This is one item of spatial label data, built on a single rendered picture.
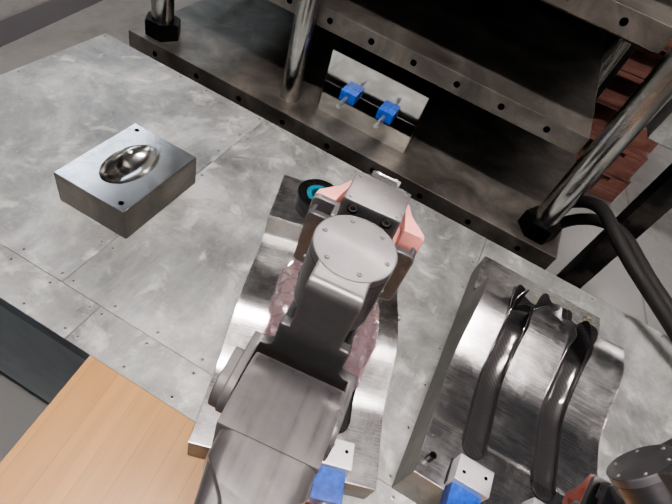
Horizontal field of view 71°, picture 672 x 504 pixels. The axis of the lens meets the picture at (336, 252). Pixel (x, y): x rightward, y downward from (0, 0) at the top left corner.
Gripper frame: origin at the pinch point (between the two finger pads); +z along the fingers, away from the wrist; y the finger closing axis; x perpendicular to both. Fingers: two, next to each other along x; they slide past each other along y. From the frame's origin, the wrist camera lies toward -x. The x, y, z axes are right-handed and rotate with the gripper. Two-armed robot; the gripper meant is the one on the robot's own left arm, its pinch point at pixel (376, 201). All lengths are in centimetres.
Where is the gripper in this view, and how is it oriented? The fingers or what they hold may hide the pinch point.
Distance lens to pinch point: 49.5
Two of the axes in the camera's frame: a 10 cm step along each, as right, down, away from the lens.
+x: -2.7, 6.4, 7.2
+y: -9.1, -4.1, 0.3
